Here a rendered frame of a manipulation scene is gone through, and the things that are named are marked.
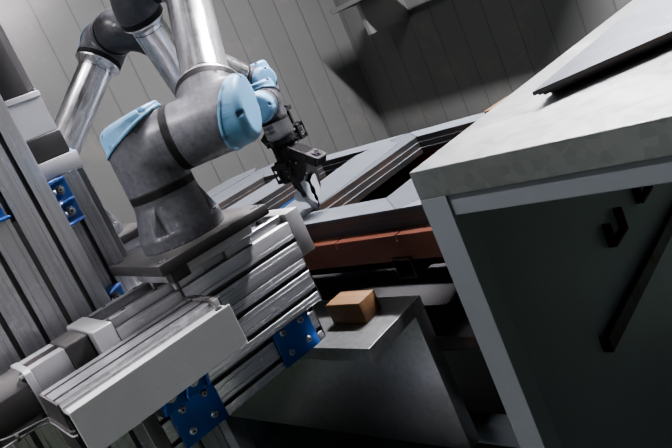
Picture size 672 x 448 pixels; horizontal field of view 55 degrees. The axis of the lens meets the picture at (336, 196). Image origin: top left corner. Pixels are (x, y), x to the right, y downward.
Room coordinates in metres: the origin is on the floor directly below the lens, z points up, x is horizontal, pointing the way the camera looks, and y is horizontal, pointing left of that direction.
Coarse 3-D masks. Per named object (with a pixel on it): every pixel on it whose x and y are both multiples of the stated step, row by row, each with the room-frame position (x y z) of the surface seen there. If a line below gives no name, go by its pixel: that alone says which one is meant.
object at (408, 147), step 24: (408, 144) 2.03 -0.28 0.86; (432, 144) 2.02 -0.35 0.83; (336, 168) 2.32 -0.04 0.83; (384, 168) 1.91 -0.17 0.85; (240, 192) 2.52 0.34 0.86; (288, 192) 2.22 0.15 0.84; (336, 192) 1.76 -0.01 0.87; (360, 192) 1.80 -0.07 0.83; (360, 216) 1.43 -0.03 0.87; (384, 216) 1.38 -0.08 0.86; (408, 216) 1.34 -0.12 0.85; (312, 240) 1.56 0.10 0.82
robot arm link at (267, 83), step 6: (270, 78) 1.69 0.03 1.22; (252, 84) 1.67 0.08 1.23; (258, 84) 1.66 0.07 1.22; (264, 84) 1.66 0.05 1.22; (270, 84) 1.67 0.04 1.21; (270, 90) 1.65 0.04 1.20; (276, 90) 1.69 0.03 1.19; (276, 96) 1.72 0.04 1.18; (282, 108) 1.68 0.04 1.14; (276, 114) 1.66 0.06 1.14; (282, 114) 1.67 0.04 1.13; (270, 120) 1.66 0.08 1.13; (276, 120) 1.66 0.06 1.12; (264, 126) 1.67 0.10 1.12
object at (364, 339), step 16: (320, 304) 1.51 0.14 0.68; (384, 304) 1.35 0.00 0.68; (400, 304) 1.31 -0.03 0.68; (416, 304) 1.30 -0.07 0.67; (320, 320) 1.41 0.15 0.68; (384, 320) 1.27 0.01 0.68; (400, 320) 1.26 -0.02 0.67; (336, 336) 1.29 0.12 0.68; (352, 336) 1.26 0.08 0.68; (368, 336) 1.23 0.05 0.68; (384, 336) 1.21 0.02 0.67; (320, 352) 1.28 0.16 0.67; (336, 352) 1.24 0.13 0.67; (352, 352) 1.21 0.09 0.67; (368, 352) 1.18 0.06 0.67
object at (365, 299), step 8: (336, 296) 1.38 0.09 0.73; (344, 296) 1.36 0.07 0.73; (352, 296) 1.34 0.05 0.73; (360, 296) 1.32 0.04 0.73; (368, 296) 1.31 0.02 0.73; (376, 296) 1.33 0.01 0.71; (328, 304) 1.35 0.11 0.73; (336, 304) 1.34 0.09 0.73; (344, 304) 1.32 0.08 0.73; (352, 304) 1.30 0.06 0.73; (360, 304) 1.29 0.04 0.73; (368, 304) 1.31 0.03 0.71; (376, 304) 1.32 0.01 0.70; (336, 312) 1.34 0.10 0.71; (344, 312) 1.32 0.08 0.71; (352, 312) 1.31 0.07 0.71; (360, 312) 1.29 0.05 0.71; (368, 312) 1.30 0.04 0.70; (376, 312) 1.32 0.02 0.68; (336, 320) 1.35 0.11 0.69; (344, 320) 1.33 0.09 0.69; (352, 320) 1.32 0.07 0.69; (360, 320) 1.30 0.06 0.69; (368, 320) 1.29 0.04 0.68
